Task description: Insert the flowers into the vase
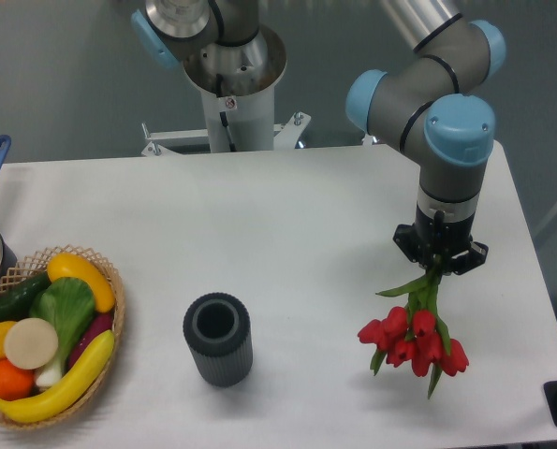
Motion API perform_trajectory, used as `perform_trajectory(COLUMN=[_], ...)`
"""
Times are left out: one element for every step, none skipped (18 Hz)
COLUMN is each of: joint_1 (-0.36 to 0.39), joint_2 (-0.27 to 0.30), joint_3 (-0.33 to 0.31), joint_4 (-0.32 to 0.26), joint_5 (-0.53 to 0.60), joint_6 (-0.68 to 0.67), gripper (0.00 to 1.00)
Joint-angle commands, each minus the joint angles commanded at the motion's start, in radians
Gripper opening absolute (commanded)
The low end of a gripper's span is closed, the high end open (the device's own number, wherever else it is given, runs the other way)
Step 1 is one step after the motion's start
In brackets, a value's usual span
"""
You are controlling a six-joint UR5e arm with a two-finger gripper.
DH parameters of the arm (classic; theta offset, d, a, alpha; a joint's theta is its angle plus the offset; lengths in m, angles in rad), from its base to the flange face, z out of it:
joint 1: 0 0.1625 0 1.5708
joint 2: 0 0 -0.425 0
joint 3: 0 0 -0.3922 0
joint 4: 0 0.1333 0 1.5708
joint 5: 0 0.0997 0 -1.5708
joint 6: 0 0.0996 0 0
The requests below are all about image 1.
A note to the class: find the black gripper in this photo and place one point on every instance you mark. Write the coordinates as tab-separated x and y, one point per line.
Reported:
432	242

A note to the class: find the red tulip bouquet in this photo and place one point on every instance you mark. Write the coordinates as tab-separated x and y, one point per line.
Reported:
415	332

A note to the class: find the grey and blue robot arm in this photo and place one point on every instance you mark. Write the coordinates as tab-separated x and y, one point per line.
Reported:
427	113

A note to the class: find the dark grey ribbed vase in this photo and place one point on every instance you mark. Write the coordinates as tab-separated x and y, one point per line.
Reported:
217	330

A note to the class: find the purple eggplant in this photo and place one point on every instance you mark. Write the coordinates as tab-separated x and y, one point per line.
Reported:
101	323

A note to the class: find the green bok choy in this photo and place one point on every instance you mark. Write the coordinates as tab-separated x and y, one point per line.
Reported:
68	304

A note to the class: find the woven wicker basket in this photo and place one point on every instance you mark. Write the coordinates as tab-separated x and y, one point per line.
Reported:
32	265

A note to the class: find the beige round disc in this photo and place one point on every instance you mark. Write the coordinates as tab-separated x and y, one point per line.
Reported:
31	343

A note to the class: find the green cucumber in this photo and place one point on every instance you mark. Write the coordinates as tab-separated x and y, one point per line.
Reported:
16	302

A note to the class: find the yellow banana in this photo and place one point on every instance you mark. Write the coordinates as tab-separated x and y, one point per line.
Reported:
68	390

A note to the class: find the orange fruit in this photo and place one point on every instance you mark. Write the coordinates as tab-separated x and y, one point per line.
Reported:
15	383

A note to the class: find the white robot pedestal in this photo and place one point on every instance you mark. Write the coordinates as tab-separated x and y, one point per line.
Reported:
236	87

